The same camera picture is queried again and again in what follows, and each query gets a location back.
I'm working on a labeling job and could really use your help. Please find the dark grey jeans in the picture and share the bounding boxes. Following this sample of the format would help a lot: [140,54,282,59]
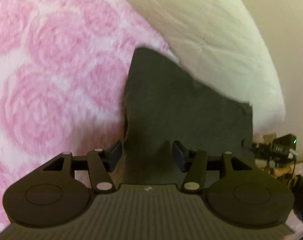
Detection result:
[123,47,254,185]

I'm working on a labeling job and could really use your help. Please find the person's right hand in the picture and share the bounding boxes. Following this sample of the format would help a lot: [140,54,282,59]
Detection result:
[263,165,298,188]

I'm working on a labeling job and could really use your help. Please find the pink rose blanket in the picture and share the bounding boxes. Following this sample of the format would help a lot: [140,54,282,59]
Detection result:
[0,0,173,232]

